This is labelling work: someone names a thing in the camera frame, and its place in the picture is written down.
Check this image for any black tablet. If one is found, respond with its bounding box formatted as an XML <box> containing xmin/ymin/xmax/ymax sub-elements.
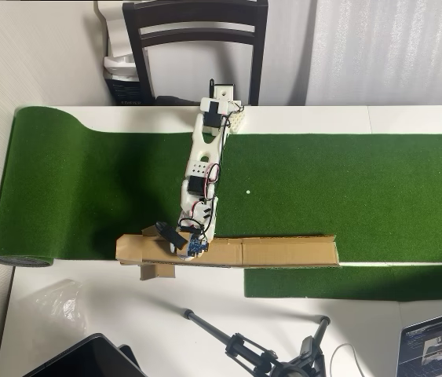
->
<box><xmin>18</xmin><ymin>332</ymin><xmax>147</xmax><ymax>377</ymax></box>

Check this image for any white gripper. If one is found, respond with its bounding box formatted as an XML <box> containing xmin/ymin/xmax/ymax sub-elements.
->
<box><xmin>168</xmin><ymin>197</ymin><xmax>220</xmax><ymax>259</ymax></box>

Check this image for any white curtain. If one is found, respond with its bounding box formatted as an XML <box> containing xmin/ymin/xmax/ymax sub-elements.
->
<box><xmin>305</xmin><ymin>0</ymin><xmax>442</xmax><ymax>106</ymax></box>

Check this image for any laptop screen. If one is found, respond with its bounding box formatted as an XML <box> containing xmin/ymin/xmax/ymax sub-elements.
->
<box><xmin>396</xmin><ymin>306</ymin><xmax>442</xmax><ymax>377</ymax></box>

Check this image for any long green putting mat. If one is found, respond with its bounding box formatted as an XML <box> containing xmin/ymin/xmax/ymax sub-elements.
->
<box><xmin>0</xmin><ymin>105</ymin><xmax>442</xmax><ymax>270</ymax></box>

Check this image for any thin white cable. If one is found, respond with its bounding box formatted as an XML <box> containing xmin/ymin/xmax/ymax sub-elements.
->
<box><xmin>329</xmin><ymin>343</ymin><xmax>365</xmax><ymax>377</ymax></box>

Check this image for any clear plastic bag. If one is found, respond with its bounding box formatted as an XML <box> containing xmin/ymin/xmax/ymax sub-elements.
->
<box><xmin>34</xmin><ymin>278</ymin><xmax>88</xmax><ymax>331</ymax></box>

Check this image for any white styrofoam packing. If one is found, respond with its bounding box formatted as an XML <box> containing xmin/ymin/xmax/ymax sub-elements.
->
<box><xmin>94</xmin><ymin>0</ymin><xmax>145</xmax><ymax>82</ymax></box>

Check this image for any dark wooden chair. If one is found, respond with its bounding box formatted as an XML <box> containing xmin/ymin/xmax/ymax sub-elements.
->
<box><xmin>122</xmin><ymin>0</ymin><xmax>269</xmax><ymax>107</ymax></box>

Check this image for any brown cardboard ramp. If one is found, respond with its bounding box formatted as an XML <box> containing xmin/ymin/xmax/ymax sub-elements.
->
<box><xmin>115</xmin><ymin>225</ymin><xmax>342</xmax><ymax>282</ymax></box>

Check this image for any black tripod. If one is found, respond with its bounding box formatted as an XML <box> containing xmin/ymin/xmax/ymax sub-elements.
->
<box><xmin>181</xmin><ymin>308</ymin><xmax>331</xmax><ymax>377</ymax></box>

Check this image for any dark cardboard product box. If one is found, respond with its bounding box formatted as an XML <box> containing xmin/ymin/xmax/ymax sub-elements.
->
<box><xmin>104</xmin><ymin>74</ymin><xmax>155</xmax><ymax>106</ymax></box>

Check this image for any blue wrist camera board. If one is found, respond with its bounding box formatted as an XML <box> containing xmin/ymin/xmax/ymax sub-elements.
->
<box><xmin>187</xmin><ymin>235</ymin><xmax>210</xmax><ymax>257</ymax></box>

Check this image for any small green turf piece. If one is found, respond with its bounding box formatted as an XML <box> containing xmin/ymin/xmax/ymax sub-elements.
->
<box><xmin>243</xmin><ymin>263</ymin><xmax>442</xmax><ymax>302</ymax></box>

